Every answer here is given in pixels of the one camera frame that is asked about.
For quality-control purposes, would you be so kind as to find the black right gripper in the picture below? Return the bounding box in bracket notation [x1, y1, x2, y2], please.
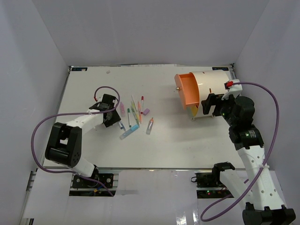
[201, 93, 237, 127]

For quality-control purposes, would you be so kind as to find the cream round drawer organizer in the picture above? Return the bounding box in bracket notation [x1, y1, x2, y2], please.
[188, 70, 233, 121]

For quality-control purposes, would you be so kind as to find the green cap white pen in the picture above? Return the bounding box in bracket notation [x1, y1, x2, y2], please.
[127, 108, 132, 128]

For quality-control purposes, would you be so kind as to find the orange top drawer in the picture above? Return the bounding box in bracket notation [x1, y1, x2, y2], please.
[174, 72, 200, 110]

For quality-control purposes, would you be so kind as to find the red cap white pen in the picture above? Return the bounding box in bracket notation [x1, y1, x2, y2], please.
[141, 96, 144, 114]

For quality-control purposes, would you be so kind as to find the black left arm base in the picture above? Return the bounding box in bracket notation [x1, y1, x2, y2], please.
[71, 173, 114, 189]

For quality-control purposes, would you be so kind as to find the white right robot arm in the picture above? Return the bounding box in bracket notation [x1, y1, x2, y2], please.
[200, 79, 296, 225]

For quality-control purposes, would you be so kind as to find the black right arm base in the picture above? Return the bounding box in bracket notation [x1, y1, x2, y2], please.
[191, 172, 231, 199]

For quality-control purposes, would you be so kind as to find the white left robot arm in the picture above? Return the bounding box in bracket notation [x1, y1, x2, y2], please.
[45, 94, 121, 187]

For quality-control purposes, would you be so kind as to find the pink clear highlighter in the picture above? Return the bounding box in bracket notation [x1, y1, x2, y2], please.
[120, 102, 126, 117]

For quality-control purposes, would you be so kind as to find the yellow highlighter pen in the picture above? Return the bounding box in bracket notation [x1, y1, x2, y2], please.
[131, 95, 140, 125]

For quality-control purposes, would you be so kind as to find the blue cap clear highlighter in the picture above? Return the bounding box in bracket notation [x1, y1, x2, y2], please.
[120, 124, 139, 140]

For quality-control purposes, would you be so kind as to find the orange highlighter pen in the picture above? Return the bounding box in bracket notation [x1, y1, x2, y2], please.
[137, 101, 142, 124]

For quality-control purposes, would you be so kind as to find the purple eraser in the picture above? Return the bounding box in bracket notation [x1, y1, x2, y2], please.
[142, 108, 150, 115]

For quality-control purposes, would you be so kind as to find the orange tip clear highlighter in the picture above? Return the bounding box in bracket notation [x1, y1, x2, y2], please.
[146, 118, 154, 135]

